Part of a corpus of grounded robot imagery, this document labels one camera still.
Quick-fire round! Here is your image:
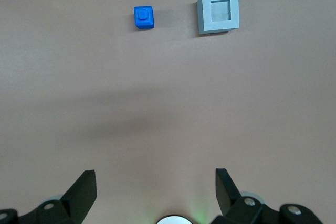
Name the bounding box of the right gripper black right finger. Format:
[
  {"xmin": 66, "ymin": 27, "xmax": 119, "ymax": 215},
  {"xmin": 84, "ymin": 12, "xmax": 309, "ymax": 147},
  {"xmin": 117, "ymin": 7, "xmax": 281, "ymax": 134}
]
[{"xmin": 211, "ymin": 168, "xmax": 322, "ymax": 224}]

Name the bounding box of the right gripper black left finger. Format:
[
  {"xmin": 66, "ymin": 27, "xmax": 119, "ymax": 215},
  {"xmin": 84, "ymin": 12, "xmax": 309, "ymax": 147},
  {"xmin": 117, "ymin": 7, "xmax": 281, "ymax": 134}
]
[{"xmin": 0, "ymin": 169, "xmax": 98, "ymax": 224}]

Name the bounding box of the blue plastic block part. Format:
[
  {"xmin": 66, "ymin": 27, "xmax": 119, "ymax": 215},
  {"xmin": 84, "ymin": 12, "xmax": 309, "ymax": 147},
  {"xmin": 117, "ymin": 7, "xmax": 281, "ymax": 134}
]
[{"xmin": 133, "ymin": 5, "xmax": 155, "ymax": 30}]

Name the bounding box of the gray square base with socket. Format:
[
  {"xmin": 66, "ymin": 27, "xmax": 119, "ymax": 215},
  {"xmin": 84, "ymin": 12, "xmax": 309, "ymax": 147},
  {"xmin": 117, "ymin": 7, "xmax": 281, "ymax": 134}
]
[{"xmin": 196, "ymin": 0, "xmax": 241, "ymax": 35}]

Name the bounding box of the brown table cover mat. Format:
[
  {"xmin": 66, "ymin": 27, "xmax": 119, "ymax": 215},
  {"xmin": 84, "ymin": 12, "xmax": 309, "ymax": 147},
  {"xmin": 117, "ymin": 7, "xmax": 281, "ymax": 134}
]
[{"xmin": 0, "ymin": 0, "xmax": 336, "ymax": 224}]

